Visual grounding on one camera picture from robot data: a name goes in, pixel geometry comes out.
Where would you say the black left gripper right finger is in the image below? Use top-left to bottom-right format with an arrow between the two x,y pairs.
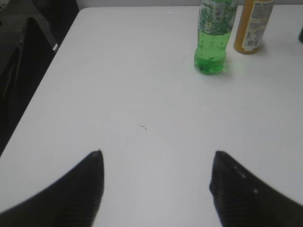
209,151 -> 303,227

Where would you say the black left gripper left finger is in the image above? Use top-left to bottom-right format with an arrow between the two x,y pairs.
0,150 -> 105,227

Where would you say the green sprite bottle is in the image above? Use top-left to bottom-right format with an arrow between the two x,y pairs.
194,0 -> 238,75

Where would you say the dark red wine bottle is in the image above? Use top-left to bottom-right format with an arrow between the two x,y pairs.
298,28 -> 303,43

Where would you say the orange juice bottle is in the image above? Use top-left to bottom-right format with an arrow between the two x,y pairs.
233,0 -> 275,54

